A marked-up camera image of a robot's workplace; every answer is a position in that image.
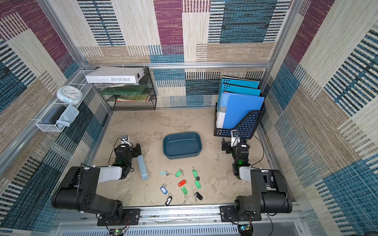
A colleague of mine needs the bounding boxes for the teal spiral notebook back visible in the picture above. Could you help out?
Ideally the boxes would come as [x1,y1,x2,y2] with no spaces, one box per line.
[222,76,259,89]

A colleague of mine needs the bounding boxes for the key with red tag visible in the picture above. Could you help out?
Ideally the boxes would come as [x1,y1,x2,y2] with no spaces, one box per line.
[178,180,187,187]

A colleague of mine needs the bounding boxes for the green book on shelf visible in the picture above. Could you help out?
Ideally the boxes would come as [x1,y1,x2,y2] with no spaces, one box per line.
[100,85,148,95]

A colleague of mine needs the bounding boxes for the black wire shelf rack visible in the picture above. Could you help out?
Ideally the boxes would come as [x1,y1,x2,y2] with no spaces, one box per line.
[96,67,157,112]

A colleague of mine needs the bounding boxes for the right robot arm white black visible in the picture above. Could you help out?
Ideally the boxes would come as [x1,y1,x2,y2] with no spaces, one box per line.
[220,130,292,224]

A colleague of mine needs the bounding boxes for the round white clock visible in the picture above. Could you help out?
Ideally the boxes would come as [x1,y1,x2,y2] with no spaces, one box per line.
[56,85,84,105]

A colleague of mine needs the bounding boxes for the aluminium front rail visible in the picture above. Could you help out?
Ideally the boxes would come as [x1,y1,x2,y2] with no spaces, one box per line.
[49,203,311,236]

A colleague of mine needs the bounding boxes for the key with blue tag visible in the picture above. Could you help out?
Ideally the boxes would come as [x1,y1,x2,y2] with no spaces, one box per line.
[160,182,171,195]

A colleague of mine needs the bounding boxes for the light blue rectangular case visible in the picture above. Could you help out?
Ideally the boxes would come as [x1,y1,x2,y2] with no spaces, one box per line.
[137,155,150,180]

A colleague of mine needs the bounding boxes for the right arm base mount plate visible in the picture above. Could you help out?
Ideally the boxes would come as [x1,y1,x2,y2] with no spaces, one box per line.
[219,205,262,223]

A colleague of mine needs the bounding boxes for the key with green tag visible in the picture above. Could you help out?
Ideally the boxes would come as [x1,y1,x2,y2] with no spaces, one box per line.
[192,167,198,179]
[195,177,201,189]
[175,169,184,178]

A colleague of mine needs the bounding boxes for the light blue cloth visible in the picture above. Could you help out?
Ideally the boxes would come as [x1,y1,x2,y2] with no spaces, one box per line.
[56,105,80,129]

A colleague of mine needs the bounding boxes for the white folio box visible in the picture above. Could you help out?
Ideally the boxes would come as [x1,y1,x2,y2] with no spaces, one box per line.
[85,66,145,84]

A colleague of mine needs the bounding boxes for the key with black white tag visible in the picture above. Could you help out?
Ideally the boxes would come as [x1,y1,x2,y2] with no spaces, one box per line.
[165,193,173,206]

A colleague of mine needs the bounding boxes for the white wire wall basket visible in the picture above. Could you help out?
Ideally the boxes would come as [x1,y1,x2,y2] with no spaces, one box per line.
[36,70,92,132]

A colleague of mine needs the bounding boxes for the teal plastic storage box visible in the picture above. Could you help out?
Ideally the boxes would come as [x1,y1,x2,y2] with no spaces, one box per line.
[162,132,202,160]

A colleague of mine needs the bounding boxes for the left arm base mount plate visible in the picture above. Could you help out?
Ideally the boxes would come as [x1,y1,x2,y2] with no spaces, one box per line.
[97,208,141,227]

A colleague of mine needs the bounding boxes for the blue clip file folder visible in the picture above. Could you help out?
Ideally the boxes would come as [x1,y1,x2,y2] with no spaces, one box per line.
[216,92,265,129]

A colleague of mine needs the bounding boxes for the dark blue pouch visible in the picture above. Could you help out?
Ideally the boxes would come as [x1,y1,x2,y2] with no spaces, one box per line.
[42,106,66,125]

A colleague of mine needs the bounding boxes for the key with teal tag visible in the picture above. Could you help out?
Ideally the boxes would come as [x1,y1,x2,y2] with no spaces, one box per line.
[159,171,171,176]

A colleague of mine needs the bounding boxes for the colourful magazine on shelf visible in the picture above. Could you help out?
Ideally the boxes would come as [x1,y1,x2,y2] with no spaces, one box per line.
[116,94,151,102]

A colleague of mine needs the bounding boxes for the black mesh file holder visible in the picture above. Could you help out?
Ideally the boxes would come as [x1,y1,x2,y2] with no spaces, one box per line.
[214,103,266,140]

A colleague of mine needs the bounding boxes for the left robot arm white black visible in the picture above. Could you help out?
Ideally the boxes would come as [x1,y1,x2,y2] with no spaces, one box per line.
[51,135,141,228]

